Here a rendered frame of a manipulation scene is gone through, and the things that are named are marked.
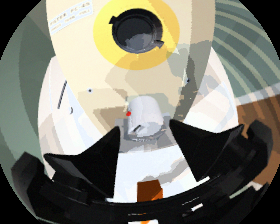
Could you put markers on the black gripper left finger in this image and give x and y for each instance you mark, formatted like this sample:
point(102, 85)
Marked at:
point(96, 165)

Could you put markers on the grey short cylinder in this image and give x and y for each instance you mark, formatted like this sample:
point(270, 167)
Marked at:
point(69, 111)

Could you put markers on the dark grey rectangular panel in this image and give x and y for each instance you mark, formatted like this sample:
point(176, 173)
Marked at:
point(112, 51)

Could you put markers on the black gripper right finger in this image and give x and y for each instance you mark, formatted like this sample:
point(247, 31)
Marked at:
point(201, 148)

